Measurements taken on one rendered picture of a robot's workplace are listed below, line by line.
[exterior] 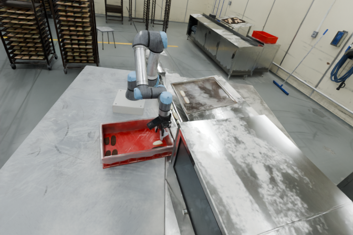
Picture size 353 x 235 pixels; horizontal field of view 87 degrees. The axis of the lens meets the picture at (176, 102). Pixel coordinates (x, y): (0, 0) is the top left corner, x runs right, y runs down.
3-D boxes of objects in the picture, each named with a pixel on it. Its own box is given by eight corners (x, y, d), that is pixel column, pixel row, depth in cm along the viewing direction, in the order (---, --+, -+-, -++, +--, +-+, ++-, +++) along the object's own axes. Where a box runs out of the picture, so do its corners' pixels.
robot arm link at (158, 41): (139, 79, 170) (146, 26, 128) (155, 79, 175) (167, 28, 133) (141, 89, 164) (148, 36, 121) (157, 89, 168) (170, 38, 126)
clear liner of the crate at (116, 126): (99, 131, 138) (98, 122, 132) (162, 124, 155) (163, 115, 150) (101, 170, 113) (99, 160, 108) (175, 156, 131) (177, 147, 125)
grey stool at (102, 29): (115, 47, 487) (115, 30, 461) (102, 50, 464) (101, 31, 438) (108, 43, 506) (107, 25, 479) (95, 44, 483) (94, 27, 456)
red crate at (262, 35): (250, 35, 465) (252, 30, 457) (261, 36, 478) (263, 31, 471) (265, 42, 428) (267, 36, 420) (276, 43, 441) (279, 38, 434)
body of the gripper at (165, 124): (170, 128, 129) (173, 115, 123) (159, 131, 125) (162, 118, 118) (165, 121, 134) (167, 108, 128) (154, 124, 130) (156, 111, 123)
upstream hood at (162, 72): (136, 40, 307) (136, 35, 302) (147, 41, 313) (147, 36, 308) (149, 77, 213) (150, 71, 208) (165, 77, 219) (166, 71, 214)
